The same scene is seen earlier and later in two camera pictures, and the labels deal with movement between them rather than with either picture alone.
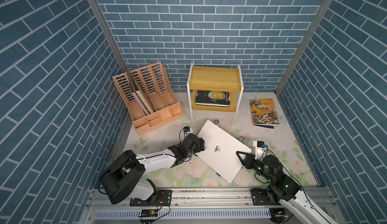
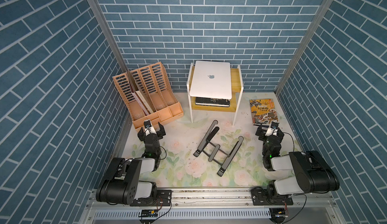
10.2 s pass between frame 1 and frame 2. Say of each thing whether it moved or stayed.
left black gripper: moved
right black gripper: moved
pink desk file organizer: stayed
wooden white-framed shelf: stayed
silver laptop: moved
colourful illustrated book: stayed
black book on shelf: stayed
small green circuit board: stayed
